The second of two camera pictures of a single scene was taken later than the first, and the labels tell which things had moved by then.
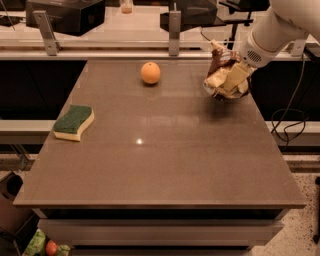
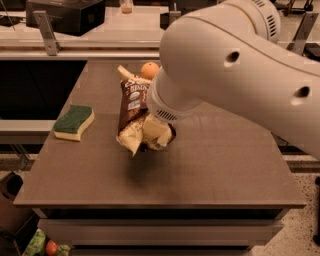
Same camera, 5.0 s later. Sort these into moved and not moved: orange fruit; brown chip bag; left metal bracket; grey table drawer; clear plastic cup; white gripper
Moved: brown chip bag; white gripper
Not moved: orange fruit; grey table drawer; left metal bracket; clear plastic cup
